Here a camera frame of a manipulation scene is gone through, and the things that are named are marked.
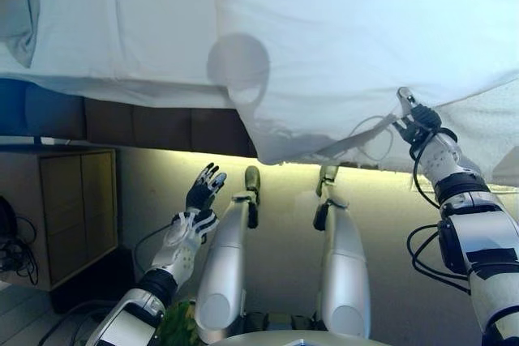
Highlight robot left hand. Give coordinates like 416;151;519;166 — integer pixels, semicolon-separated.
178;162;226;244

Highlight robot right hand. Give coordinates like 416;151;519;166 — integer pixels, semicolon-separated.
395;86;443;148

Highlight white duvet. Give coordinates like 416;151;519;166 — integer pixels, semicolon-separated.
206;0;519;167

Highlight white bed sheet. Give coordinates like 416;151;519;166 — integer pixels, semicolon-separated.
0;0;240;98

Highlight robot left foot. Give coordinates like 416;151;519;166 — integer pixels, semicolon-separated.
244;165;261;194

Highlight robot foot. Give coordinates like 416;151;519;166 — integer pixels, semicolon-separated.
244;165;261;194
315;163;340;197

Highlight robot left leg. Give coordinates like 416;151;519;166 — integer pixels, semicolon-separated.
194;194;260;343

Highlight robot leg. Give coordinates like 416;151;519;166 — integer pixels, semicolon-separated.
194;194;260;343
312;198;372;341

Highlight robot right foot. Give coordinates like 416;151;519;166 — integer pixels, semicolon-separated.
315;163;340;197

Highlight wooden nightstand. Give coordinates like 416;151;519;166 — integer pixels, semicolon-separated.
38;149;119;293

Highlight green leafy patterned object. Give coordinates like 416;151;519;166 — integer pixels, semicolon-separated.
161;300;200;346

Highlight robot right leg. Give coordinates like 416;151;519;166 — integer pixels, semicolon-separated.
312;198;372;341

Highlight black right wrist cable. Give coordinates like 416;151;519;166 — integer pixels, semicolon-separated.
407;126;474;294

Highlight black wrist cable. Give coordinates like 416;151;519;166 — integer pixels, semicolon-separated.
133;220;183;266
407;126;474;294

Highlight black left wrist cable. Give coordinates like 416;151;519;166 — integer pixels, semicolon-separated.
133;220;183;266

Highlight brown upholstered bed frame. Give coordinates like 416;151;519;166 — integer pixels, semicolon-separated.
0;76;260;159

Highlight black cable bundle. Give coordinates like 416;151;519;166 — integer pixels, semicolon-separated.
0;195;38;286

